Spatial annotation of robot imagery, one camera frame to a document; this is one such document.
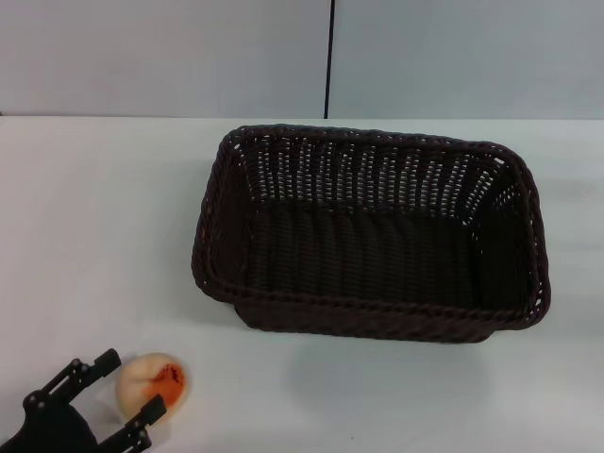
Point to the peach with orange-red patch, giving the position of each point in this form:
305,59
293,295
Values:
141,377

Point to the dark brown woven basket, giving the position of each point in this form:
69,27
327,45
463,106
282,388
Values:
368,264

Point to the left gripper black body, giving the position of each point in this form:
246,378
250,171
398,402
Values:
52,431

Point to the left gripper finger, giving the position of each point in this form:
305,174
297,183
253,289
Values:
137,427
71,377

